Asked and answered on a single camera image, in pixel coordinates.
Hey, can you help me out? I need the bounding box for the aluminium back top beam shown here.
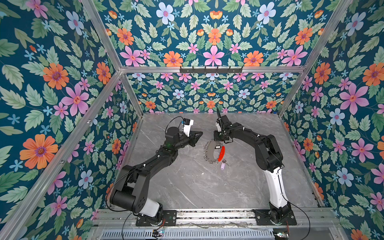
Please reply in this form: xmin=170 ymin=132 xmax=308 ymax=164
xmin=120 ymin=66 xmax=304 ymax=74

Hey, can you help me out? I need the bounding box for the aluminium post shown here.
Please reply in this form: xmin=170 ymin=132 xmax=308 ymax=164
xmin=82 ymin=1 xmax=143 ymax=119
xmin=278 ymin=0 xmax=353 ymax=119

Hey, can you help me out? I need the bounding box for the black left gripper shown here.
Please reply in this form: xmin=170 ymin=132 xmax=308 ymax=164
xmin=173 ymin=130 xmax=203 ymax=151

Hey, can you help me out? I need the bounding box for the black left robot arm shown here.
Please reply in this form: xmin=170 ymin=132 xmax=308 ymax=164
xmin=109 ymin=127 xmax=203 ymax=220

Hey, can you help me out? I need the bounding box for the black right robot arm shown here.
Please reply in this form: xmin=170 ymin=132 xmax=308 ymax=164
xmin=214 ymin=113 xmax=293 ymax=225

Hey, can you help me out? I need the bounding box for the red keyring opener tool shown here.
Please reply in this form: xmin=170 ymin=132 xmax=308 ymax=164
xmin=218 ymin=146 xmax=226 ymax=162

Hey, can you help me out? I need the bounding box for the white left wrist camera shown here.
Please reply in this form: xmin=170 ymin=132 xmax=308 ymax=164
xmin=182 ymin=118 xmax=194 ymax=137

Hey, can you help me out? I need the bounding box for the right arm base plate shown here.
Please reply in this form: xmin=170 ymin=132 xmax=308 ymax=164
xmin=252 ymin=209 xmax=298 ymax=226

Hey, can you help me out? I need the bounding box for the black hook rail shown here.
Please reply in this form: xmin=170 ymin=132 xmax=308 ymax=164
xmin=179 ymin=66 xmax=243 ymax=75

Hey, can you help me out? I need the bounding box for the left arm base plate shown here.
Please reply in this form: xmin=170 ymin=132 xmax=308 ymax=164
xmin=136 ymin=210 xmax=178 ymax=227

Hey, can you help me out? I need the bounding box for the white perforated cable duct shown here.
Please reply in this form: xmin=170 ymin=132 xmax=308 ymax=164
xmin=100 ymin=229 xmax=275 ymax=240

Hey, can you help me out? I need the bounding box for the aluminium beam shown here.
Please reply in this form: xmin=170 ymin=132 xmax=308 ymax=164
xmin=1 ymin=71 xmax=122 ymax=240
xmin=120 ymin=66 xmax=304 ymax=74

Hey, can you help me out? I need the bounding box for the purple tag key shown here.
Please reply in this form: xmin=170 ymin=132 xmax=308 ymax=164
xmin=221 ymin=163 xmax=230 ymax=171

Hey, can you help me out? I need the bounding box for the aluminium back left post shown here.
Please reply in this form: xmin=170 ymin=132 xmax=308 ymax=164
xmin=82 ymin=1 xmax=143 ymax=119

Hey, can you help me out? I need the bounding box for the aluminium left top beam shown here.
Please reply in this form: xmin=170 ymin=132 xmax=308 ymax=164
xmin=1 ymin=71 xmax=122 ymax=240

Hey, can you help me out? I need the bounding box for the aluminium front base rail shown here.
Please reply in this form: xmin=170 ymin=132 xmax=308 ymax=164
xmin=90 ymin=208 xmax=347 ymax=238

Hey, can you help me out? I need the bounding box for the aluminium back right post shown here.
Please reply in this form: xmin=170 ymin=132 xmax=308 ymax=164
xmin=278 ymin=0 xmax=353 ymax=119

